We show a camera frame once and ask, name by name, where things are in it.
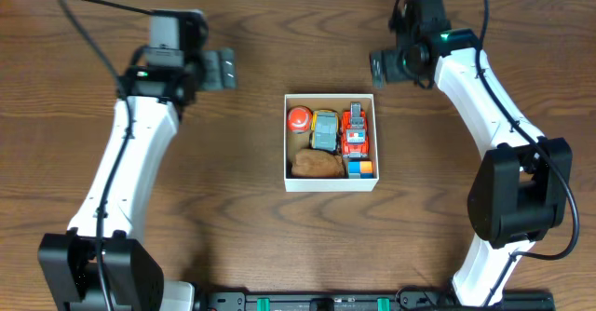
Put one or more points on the red toy truck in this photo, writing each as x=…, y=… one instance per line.
x=354, y=137

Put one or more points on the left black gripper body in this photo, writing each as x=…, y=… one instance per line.
x=207, y=69

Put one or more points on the red and white ball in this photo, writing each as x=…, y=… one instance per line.
x=299, y=119

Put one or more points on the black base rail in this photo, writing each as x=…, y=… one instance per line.
x=405, y=299

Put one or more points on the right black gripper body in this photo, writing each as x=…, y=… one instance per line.
x=388, y=67

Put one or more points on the grey and yellow toy car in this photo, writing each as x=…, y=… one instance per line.
x=324, y=127

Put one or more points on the brown plush hamster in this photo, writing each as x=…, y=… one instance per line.
x=310, y=163

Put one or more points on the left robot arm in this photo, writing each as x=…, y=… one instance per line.
x=99, y=262

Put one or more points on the white open cardboard box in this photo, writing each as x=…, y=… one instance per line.
x=293, y=143

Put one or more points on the multicoloured puzzle cube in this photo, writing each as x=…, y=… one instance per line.
x=360, y=169

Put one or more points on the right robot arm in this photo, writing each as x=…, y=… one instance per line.
x=521, y=189

